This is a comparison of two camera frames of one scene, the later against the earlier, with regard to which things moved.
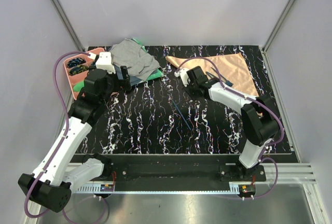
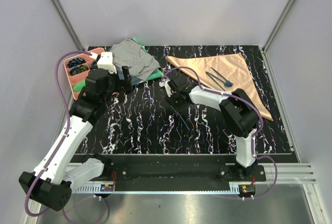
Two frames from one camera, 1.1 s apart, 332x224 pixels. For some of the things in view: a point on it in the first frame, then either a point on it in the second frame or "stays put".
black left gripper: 124,84 stays put
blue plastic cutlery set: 227,82 stays put
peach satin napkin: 232,67 stays put
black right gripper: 187,88 → 179,109
